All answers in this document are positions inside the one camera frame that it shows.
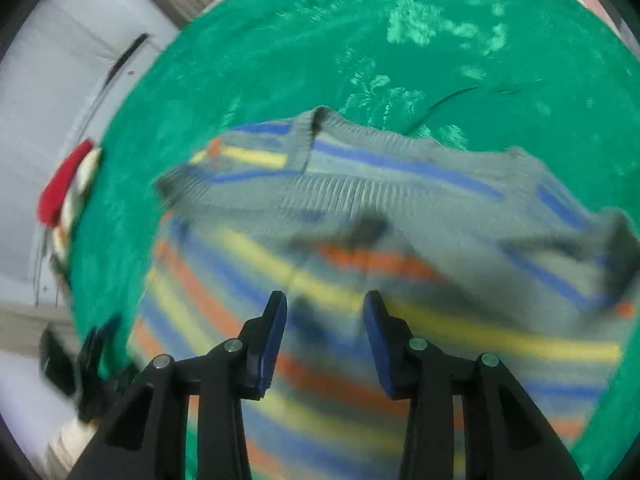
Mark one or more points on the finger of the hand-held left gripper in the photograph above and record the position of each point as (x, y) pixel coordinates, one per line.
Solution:
(57, 362)
(100, 375)

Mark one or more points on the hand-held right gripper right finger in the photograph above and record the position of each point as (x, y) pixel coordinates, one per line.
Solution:
(377, 350)

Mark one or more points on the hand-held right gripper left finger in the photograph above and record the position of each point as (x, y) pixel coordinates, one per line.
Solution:
(270, 340)

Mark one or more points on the striped knit sweater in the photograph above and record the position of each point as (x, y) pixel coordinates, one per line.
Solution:
(350, 185)

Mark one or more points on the red striped cloth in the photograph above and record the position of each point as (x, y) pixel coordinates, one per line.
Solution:
(65, 185)

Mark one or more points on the black thread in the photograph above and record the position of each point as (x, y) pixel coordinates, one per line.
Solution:
(451, 94)

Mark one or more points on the green blanket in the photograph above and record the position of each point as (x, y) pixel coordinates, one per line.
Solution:
(300, 50)

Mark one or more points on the white cabinet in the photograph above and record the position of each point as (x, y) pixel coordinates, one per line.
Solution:
(65, 60)

